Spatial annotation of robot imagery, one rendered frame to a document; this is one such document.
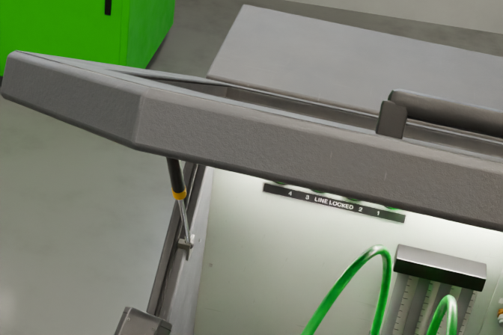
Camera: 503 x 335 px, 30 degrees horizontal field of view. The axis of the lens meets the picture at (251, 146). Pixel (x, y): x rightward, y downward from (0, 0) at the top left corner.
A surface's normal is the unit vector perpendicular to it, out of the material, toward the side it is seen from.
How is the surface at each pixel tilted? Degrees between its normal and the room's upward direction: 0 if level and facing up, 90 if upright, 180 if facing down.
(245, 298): 90
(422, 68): 0
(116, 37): 90
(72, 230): 0
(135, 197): 0
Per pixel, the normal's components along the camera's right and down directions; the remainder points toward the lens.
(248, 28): 0.12, -0.82
